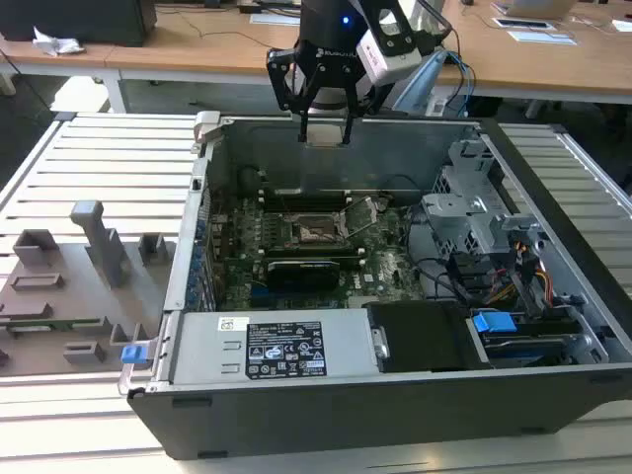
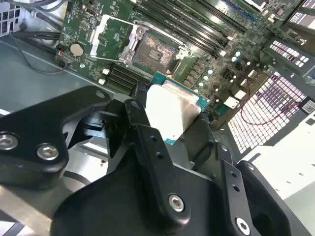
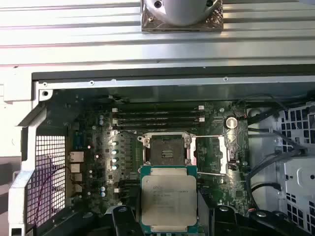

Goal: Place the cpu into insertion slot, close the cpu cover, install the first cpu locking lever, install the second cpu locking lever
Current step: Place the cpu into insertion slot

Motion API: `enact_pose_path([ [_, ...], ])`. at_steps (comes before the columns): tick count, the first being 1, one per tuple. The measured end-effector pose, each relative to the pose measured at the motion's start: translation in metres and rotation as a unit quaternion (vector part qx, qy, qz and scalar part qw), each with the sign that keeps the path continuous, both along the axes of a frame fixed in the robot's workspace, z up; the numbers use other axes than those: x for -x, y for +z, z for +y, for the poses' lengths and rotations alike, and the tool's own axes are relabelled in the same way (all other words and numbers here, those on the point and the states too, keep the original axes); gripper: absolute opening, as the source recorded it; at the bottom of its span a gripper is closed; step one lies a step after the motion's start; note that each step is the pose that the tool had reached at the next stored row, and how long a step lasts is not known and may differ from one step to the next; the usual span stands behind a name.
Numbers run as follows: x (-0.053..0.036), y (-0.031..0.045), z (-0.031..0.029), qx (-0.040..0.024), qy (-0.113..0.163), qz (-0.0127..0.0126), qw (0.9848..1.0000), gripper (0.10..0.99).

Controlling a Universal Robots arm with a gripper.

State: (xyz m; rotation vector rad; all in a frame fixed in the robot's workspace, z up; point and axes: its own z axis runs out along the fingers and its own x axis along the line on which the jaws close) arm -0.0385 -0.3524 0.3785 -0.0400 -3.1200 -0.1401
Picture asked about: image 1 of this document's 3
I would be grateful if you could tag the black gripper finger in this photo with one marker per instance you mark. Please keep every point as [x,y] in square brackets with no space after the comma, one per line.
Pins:
[286,79]
[351,99]

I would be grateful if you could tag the silver CPU plate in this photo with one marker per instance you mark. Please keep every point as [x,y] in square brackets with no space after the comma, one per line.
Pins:
[324,142]

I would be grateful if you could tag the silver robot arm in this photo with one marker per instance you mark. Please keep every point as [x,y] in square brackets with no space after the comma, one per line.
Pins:
[417,86]

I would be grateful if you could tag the black RAM slot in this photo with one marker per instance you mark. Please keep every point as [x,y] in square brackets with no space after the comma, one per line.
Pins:
[274,206]
[274,196]
[316,250]
[353,261]

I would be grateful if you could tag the CPU socket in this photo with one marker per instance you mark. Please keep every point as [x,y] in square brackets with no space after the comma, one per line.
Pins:
[316,232]

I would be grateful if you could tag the blue expansion slot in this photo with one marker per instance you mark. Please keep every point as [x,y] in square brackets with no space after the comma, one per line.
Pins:
[259,296]

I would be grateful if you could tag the white paper sheet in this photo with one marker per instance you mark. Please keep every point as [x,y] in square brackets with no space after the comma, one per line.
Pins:
[543,37]
[623,25]
[274,19]

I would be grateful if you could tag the wooden desk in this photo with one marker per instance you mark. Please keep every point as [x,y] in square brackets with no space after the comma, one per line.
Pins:
[59,59]
[222,49]

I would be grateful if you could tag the round coin battery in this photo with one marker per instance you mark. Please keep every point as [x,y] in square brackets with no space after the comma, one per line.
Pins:
[382,202]

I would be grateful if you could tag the metal disk bay cage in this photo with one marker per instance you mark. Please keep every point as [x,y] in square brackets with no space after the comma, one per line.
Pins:
[454,222]

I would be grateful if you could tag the green motherboard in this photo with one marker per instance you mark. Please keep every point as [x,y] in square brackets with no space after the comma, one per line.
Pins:
[390,276]

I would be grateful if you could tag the black graphics card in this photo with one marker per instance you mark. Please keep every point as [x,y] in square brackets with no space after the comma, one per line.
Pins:
[303,276]

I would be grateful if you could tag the silver laptop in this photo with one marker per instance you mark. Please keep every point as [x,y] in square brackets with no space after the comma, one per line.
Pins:
[538,7]

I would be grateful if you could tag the black computer tower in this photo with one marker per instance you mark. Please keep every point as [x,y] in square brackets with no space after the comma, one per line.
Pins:
[74,20]

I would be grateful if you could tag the crumpled white paper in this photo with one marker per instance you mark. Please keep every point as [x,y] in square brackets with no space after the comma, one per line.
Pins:
[56,44]

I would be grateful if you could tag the black plastic shroud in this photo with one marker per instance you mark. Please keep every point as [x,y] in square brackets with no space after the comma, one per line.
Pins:
[419,336]

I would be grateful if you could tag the hard disk in blue carrier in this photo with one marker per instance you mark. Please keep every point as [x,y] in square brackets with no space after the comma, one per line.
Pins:
[494,326]

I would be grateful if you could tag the grey power supply unit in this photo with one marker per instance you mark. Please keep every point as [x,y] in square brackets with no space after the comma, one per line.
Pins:
[202,345]

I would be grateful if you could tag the blue case latch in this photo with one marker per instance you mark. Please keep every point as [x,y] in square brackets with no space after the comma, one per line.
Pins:
[134,355]

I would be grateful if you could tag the black open PC case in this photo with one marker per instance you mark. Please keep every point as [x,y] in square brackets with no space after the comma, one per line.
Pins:
[345,419]

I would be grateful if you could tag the grey parts rack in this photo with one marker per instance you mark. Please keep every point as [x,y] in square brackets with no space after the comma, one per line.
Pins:
[59,306]

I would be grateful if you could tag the green RAM stick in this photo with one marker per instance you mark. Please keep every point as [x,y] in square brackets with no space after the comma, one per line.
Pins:
[74,324]

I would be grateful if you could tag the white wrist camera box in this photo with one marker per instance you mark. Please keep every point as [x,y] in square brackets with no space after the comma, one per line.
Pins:
[380,59]

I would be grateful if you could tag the black tablet white frame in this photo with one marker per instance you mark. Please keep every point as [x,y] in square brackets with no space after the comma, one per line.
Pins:
[523,23]

